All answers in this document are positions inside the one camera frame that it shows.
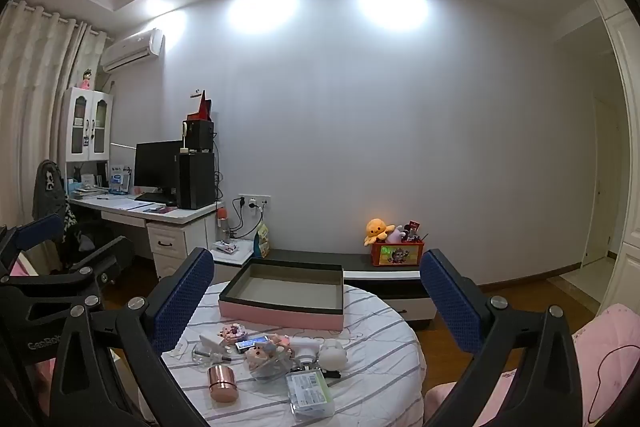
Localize colourful snack bag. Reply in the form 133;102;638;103
254;223;271;258

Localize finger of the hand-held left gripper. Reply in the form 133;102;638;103
0;213;66;278
0;264;108;313

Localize white door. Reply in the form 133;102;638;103
582;177;613;268

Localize orange octopus plush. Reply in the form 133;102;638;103
364;218;396;244

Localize cream curtain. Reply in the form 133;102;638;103
0;2;108;228

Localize pink pillow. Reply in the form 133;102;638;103
7;257;38;278

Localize black office chair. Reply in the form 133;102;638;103
62;219;135;288

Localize blue white package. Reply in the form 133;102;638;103
107;164;132;195

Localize white air conditioner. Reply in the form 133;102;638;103
101;28;166;72

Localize white desk drawer unit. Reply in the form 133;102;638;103
147;222;188;280

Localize pink doll figurine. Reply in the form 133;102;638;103
244;339;281;370

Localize clear glass bowl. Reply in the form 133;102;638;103
247;349;293;383

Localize white desk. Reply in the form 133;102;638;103
67;194;223;280

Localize clear plastic labelled box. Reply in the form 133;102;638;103
285;369;336;423

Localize black speaker box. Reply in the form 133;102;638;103
186;119;216;152

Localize white wardrobe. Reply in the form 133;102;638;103
565;0;640;323

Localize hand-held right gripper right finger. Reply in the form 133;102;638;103
420;249;583;427

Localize pink cardboard box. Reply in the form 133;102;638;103
218;258;346;332

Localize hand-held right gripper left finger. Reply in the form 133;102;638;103
48;248;216;427

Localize black computer tower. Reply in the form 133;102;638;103
177;152;217;210

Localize white glass-door cabinet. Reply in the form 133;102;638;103
60;87;115;168

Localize rose gold metal cup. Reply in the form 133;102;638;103
207;365;238;404

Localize pink quilt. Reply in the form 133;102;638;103
425;303;640;427

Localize white papers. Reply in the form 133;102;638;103
102;197;156;212

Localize black computer monitor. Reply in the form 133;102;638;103
134;140;183;202

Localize clear bottle orange cap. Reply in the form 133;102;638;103
216;207;232;244

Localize orange toy storage box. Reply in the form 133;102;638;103
371;241;425;268

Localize pink toy candy packet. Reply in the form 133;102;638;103
217;324;248;343

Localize blue card packet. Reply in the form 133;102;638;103
235;335;271;353

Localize red black toy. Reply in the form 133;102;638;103
402;219;426;243

